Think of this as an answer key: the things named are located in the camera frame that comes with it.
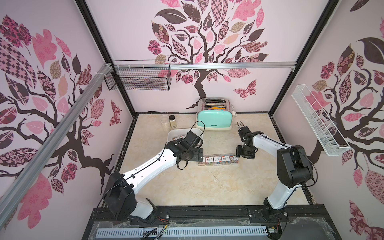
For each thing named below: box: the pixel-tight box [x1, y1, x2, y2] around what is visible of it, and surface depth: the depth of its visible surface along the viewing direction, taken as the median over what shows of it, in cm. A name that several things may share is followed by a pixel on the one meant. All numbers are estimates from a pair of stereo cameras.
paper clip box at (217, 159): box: [213, 154, 223, 166], surface depth 94 cm
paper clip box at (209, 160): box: [205, 154, 214, 166], surface depth 94 cm
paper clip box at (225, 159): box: [221, 154, 231, 165], surface depth 94 cm
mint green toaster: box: [195, 96, 237, 131], surface depth 103 cm
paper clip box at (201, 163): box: [197, 161, 206, 167], surface depth 94 cm
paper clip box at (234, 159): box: [230, 154, 239, 165], surface depth 94 cm
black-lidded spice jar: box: [169, 115, 177, 129], surface depth 109 cm
